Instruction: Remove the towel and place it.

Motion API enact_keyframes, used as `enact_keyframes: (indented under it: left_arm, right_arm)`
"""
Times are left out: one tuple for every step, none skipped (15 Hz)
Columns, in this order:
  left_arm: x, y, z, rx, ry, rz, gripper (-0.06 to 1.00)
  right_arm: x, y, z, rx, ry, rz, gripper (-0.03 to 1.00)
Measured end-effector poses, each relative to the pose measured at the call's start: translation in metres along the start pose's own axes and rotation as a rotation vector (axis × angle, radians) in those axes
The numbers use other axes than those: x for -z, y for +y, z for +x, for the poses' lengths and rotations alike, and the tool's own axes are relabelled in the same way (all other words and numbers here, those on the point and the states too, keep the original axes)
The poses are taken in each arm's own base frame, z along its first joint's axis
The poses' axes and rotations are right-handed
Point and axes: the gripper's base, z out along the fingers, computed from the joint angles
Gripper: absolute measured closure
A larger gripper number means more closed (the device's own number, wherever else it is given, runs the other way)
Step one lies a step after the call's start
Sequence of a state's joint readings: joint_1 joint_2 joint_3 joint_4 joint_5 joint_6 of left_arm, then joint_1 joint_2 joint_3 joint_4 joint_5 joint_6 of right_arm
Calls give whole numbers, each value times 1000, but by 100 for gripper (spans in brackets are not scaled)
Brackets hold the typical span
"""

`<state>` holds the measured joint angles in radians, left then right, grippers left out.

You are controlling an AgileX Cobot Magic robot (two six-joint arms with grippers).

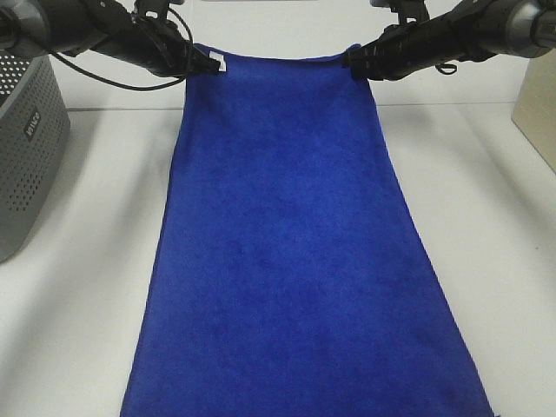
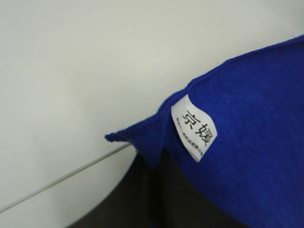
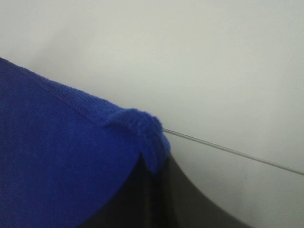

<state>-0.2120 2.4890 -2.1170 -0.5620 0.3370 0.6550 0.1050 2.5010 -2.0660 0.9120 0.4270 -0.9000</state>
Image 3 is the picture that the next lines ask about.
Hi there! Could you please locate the blue microfiber towel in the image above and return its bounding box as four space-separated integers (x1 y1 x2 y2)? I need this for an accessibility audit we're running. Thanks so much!
0 59 170 228

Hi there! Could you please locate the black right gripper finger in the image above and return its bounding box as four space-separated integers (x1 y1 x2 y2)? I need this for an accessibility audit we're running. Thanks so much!
80 156 248 228

